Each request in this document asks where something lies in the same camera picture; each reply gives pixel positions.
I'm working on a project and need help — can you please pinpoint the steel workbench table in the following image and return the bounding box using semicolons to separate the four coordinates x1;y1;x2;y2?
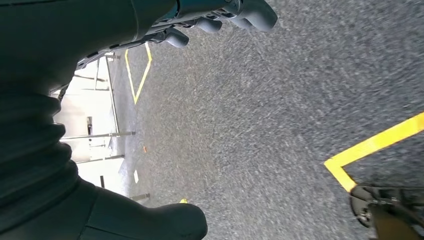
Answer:
97;154;152;203

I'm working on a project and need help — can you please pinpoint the yellow floor tape square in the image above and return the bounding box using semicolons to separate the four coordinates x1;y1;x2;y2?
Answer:
323;111;424;194

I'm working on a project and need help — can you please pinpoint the steel frame table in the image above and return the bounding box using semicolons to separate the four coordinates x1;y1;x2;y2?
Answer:
49;53;137;141

